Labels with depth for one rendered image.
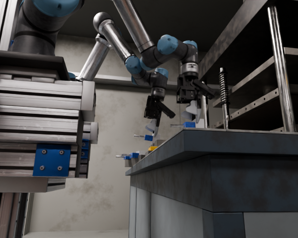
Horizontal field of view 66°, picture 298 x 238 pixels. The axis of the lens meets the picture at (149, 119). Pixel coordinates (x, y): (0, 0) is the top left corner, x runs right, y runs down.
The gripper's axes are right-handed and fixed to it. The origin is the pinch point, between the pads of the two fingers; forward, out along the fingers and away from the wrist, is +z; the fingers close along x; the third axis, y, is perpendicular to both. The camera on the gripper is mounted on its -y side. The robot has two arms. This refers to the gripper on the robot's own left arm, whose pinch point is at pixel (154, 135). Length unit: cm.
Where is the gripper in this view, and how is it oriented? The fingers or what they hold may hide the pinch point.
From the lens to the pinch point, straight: 119.0
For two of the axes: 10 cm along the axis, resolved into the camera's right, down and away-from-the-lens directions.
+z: -1.7, 9.8, -1.4
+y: -9.8, -1.9, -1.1
